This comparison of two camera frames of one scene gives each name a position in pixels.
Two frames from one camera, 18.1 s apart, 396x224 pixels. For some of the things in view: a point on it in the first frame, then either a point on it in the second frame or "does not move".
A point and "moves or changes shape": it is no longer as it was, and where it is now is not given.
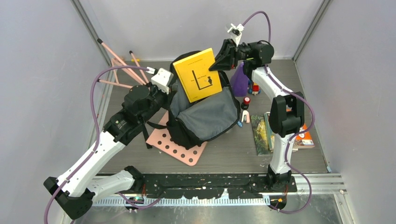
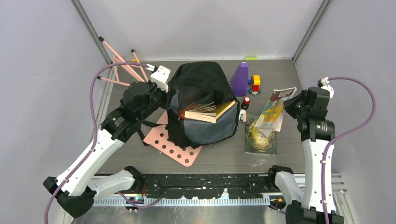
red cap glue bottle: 244,105 does not move
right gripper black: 226,58 to 288,105
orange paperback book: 302,140 moves or changes shape
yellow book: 197,81 to 209,112
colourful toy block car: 253,88 does not move
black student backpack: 190,125 moves or changes shape
